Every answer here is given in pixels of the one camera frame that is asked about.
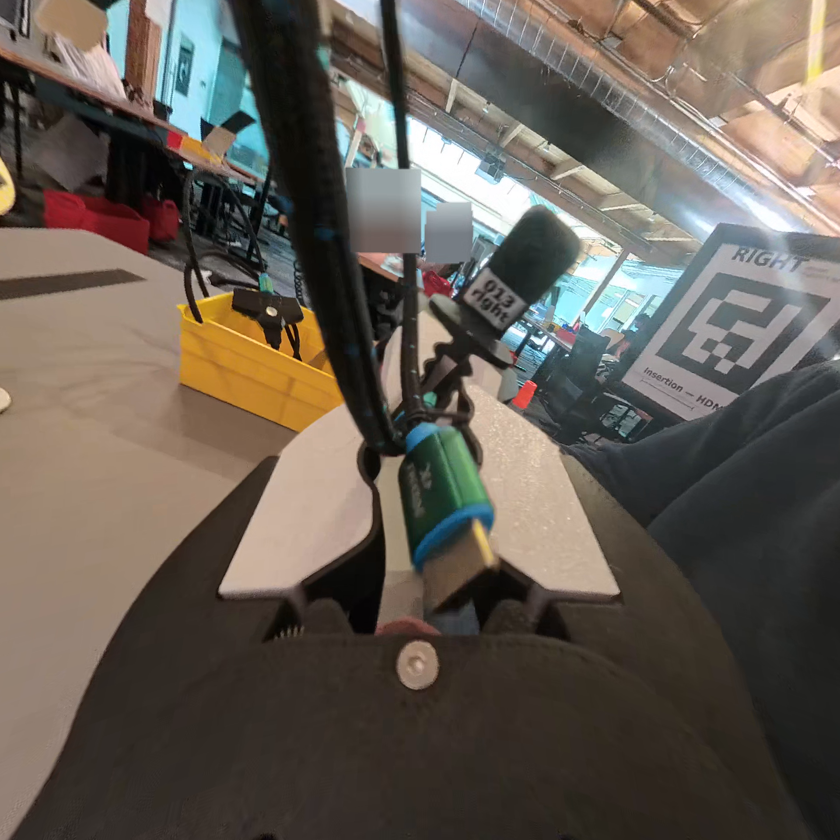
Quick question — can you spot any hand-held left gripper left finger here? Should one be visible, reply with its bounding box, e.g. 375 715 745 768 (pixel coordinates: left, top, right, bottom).
217 402 388 634

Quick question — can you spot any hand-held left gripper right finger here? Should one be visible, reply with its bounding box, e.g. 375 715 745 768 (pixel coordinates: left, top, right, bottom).
459 386 622 631

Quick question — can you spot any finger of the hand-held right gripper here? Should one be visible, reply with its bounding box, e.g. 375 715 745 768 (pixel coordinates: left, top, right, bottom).
459 357 521 404
379 308 460 421

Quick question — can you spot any braided HDMI cable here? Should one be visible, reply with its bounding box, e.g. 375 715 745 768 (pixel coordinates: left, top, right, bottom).
180 169 277 326
226 0 501 614

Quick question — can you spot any black switch cable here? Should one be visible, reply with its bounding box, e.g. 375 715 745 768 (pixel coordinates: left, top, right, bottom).
262 320 304 363

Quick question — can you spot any yellow plastic bin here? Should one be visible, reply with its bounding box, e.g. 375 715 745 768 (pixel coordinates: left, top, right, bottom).
177 292 345 433

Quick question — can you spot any person's right forearm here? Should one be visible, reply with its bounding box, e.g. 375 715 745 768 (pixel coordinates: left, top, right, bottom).
564 357 840 526

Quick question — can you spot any black mesh office chair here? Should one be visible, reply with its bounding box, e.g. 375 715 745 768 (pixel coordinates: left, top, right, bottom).
541 327 654 444

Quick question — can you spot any red bag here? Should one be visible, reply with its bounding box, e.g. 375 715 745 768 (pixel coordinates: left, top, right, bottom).
42 189 152 256
141 196 181 244

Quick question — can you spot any wooden background desk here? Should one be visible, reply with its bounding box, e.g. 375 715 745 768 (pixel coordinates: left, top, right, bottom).
0 42 270 185

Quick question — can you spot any dark ceiling duct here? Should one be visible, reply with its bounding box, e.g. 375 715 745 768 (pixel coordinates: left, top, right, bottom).
394 0 664 198

